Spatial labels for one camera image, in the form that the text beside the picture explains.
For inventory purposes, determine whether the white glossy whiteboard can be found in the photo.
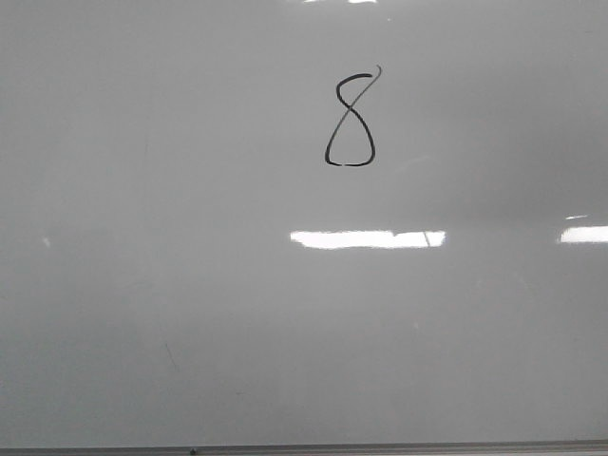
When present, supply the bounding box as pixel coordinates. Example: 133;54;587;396
1;1;607;447

